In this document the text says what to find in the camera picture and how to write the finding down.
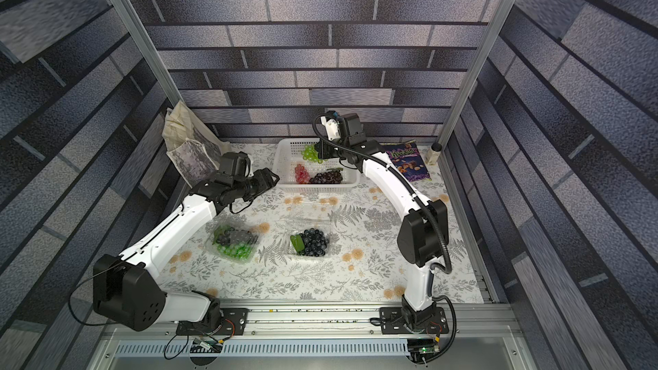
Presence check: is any aluminium frame post left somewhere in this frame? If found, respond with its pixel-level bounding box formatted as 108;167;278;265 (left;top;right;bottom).
110;0;182;106

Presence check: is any beige tote bag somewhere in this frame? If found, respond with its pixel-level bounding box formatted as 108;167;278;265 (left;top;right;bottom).
162;101;231;188

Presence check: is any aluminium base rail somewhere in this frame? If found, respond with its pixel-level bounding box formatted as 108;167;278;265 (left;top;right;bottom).
89;301;536;369

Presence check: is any dark red grape bunch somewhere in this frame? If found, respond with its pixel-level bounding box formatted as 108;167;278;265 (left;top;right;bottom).
309;168;344;184

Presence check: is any dark blue grape bunch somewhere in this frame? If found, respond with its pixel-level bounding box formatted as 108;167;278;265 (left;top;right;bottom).
298;229;330;257

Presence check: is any purple candy bag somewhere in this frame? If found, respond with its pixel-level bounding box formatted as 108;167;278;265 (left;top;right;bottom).
383;140;431;182

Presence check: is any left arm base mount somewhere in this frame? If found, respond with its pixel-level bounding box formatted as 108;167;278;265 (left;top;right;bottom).
176;308;249;337

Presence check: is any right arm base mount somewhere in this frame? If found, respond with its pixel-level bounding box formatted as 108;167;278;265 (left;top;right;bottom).
370;306;450;335

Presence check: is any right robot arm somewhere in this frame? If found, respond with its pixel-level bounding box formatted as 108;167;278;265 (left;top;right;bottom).
315;138;452;332

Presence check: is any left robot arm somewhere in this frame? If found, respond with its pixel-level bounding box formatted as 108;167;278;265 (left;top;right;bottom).
93;169;279;335

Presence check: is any aluminium frame post right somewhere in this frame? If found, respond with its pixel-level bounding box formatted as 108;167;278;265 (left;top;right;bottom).
435;0;516;149

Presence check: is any small black grape bunch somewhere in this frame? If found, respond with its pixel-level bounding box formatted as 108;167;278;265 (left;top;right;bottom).
215;230;259;248

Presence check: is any pink grape bunch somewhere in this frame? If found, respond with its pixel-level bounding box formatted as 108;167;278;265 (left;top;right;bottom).
294;164;311;184

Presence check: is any aluminium frame post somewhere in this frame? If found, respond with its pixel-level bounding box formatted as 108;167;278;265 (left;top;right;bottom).
110;0;182;106
435;0;516;149

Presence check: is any black corrugated cable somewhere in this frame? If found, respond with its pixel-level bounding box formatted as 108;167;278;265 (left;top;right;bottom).
312;115;459;363

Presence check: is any clear plastic clamshell container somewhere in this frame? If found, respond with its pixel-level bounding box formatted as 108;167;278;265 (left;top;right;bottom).
204;215;261;263

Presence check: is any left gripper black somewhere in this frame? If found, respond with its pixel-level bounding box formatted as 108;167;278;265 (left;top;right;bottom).
233;166;282;200

